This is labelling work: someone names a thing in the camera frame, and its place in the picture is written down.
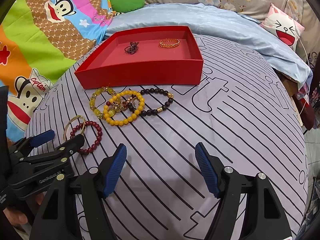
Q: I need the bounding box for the thin gold bangle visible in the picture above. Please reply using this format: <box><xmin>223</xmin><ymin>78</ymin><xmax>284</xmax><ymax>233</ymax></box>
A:
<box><xmin>63</xmin><ymin>115</ymin><xmax>86</xmax><ymax>141</ymax></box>

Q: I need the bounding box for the dark red bead bracelet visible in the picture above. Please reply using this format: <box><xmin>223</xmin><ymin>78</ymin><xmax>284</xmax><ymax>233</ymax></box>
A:
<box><xmin>69</xmin><ymin>120</ymin><xmax>104</xmax><ymax>156</ymax></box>

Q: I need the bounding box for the translucent yellow stone bracelet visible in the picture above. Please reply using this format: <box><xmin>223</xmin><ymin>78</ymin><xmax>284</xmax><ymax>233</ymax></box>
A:
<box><xmin>89</xmin><ymin>86</ymin><xmax>118</xmax><ymax>119</ymax></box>

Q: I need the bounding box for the dark brown bead bracelet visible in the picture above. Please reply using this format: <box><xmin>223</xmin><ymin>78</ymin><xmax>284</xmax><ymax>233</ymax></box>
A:
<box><xmin>127</xmin><ymin>87</ymin><xmax>175</xmax><ymax>117</ymax></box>

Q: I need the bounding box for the orange yellow bead bracelet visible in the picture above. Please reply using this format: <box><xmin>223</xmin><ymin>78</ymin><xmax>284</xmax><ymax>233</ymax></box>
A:
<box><xmin>102</xmin><ymin>90</ymin><xmax>146</xmax><ymax>127</ymax></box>

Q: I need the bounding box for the dark purple bead necklace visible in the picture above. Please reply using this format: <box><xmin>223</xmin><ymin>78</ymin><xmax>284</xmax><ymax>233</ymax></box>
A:
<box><xmin>124</xmin><ymin>41</ymin><xmax>140</xmax><ymax>55</ymax></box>

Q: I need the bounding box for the gold chain bangle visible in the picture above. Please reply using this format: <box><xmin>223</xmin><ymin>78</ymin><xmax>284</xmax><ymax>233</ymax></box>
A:
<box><xmin>159</xmin><ymin>38</ymin><xmax>180</xmax><ymax>49</ymax></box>

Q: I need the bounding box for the left hand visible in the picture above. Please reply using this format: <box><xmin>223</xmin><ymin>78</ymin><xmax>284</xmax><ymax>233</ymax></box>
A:
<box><xmin>3</xmin><ymin>192</ymin><xmax>47</xmax><ymax>227</ymax></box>

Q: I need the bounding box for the colourful cartoon monkey blanket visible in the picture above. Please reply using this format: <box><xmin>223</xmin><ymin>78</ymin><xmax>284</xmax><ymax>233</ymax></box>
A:
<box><xmin>1</xmin><ymin>0</ymin><xmax>113</xmax><ymax>141</ymax></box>

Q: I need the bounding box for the red tray box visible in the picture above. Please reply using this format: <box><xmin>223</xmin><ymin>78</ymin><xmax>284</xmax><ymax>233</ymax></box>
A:
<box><xmin>74</xmin><ymin>25</ymin><xmax>203</xmax><ymax>89</ymax></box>

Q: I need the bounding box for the green plush pillow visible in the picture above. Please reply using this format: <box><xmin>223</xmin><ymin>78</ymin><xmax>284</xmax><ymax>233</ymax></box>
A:
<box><xmin>110</xmin><ymin>0</ymin><xmax>145</xmax><ymax>13</ymax></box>

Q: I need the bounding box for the light blue duvet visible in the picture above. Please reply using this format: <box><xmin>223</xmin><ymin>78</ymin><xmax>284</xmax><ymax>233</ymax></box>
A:
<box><xmin>106</xmin><ymin>3</ymin><xmax>313</xmax><ymax>88</ymax></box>

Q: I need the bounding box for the pink cartoon face cushion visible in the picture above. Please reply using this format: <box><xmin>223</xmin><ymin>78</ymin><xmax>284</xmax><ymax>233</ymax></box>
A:
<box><xmin>260</xmin><ymin>3</ymin><xmax>305</xmax><ymax>51</ymax></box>

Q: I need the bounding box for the red flower gold ring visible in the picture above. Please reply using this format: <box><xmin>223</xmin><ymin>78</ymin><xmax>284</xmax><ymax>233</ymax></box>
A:
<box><xmin>112</xmin><ymin>98</ymin><xmax>130</xmax><ymax>112</ymax></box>

